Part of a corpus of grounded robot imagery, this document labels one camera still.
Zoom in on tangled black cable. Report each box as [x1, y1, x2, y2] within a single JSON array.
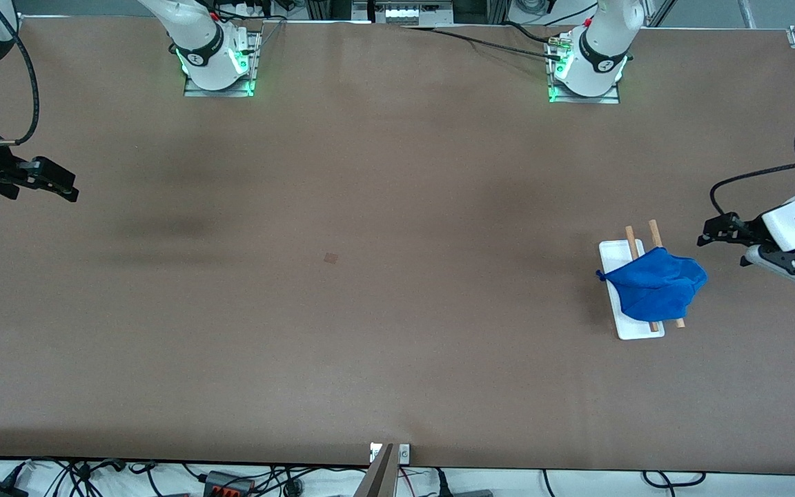
[[46, 459, 129, 497]]

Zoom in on white rack with wooden rods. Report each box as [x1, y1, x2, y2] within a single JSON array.
[[599, 220, 686, 340]]

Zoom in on short black cable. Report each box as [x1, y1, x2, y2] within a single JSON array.
[[504, 21, 553, 43]]

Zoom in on long thick black cable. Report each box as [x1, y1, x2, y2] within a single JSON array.
[[404, 26, 564, 63]]

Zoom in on small silver post bracket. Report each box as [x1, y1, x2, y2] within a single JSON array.
[[370, 443, 411, 465]]

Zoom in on looped black cable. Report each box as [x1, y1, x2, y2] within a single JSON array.
[[641, 471, 707, 488]]

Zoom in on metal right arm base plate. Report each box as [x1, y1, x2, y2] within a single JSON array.
[[184, 75, 257, 98]]

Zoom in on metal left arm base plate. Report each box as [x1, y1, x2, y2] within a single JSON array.
[[547, 81, 621, 105]]

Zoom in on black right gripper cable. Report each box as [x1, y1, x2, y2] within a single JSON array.
[[0, 14, 41, 147]]

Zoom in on brown camera post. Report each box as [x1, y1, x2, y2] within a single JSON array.
[[353, 444, 398, 497]]

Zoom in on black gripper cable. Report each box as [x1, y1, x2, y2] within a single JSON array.
[[0, 14, 41, 147], [709, 157, 795, 218]]

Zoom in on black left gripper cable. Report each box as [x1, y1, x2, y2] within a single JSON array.
[[709, 157, 795, 218]]

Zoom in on grey power strip orange switches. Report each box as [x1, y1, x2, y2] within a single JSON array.
[[203, 471, 255, 497]]

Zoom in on blue microfibre towel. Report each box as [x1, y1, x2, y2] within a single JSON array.
[[596, 246, 709, 323]]

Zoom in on white electrical device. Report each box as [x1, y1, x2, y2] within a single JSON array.
[[351, 0, 455, 27]]

